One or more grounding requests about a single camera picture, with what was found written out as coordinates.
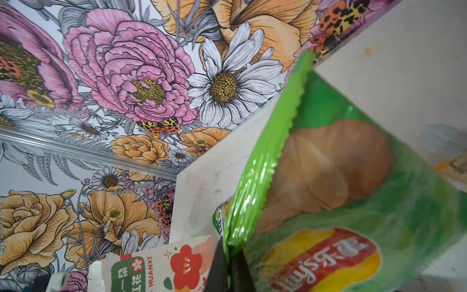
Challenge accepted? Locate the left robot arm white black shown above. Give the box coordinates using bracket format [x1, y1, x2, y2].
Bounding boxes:
[23, 272, 69, 292]

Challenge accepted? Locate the Fox's spring tea candy bag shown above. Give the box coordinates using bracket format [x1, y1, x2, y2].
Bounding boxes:
[212, 198, 233, 238]

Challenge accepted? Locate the green Lays chips bag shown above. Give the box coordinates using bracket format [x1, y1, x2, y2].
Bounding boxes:
[223, 52, 467, 292]

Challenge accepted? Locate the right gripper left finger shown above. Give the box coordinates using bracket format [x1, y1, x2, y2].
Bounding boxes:
[204, 240, 228, 292]

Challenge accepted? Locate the white paper bag red flower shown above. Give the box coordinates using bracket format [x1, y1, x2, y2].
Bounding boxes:
[88, 236, 215, 292]

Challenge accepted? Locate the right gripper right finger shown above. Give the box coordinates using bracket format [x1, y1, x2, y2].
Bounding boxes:
[231, 250, 256, 292]

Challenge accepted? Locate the left aluminium corner post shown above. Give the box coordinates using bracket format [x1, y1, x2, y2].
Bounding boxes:
[1, 126, 178, 181]

